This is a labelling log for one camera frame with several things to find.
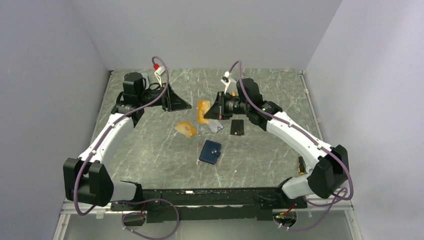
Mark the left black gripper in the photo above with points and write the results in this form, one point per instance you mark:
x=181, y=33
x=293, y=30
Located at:
x=172, y=102

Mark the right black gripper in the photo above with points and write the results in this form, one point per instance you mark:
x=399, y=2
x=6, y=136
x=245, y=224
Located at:
x=213, y=113

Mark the gold VIP card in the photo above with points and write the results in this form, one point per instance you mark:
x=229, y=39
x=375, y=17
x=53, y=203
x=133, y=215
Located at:
x=202, y=108

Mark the blue leather card holder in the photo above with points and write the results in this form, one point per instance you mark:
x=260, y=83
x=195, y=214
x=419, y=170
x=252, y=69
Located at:
x=210, y=152

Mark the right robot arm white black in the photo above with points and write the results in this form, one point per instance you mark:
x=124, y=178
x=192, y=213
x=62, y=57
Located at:
x=327, y=165

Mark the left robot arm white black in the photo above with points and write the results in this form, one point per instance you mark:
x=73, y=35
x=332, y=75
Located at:
x=86, y=178

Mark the silver card stack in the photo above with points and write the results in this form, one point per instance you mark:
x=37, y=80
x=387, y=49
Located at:
x=214, y=125

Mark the gold card stack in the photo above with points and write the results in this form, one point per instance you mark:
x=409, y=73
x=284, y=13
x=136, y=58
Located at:
x=186, y=128

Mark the black card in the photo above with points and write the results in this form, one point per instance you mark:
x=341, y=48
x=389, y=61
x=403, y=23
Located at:
x=237, y=127

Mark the aluminium frame rail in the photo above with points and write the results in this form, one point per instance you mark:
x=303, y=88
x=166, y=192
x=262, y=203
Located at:
x=68, y=207

